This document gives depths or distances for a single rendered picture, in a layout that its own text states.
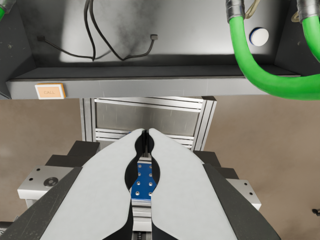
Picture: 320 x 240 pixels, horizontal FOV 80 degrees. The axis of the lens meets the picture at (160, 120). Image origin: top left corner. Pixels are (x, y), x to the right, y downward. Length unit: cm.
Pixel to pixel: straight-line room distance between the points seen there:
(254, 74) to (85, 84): 33
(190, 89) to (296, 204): 235
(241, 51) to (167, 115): 108
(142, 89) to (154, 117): 87
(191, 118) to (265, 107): 65
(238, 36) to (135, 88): 25
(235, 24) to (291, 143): 184
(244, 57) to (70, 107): 147
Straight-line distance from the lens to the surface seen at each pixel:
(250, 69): 19
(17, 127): 188
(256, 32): 55
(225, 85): 44
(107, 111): 128
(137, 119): 128
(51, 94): 45
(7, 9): 21
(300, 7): 28
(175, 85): 41
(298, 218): 288
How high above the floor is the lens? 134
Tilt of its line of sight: 62 degrees down
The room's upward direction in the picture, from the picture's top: 176 degrees clockwise
